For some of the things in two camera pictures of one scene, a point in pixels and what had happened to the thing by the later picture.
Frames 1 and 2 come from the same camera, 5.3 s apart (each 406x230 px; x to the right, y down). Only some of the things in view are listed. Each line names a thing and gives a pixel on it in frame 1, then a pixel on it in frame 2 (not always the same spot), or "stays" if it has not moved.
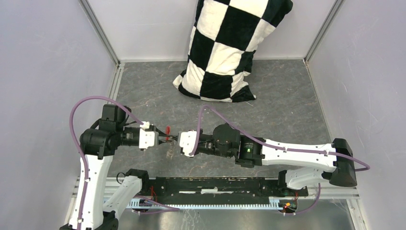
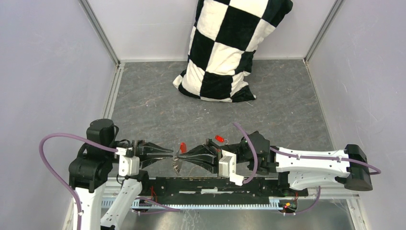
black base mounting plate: [218, 190] stays
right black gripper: [175, 137] -> [212, 152]
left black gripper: [159, 131] -> [139, 148]
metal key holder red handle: [167, 132] -> [176, 161]
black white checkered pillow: [225, 33] stays
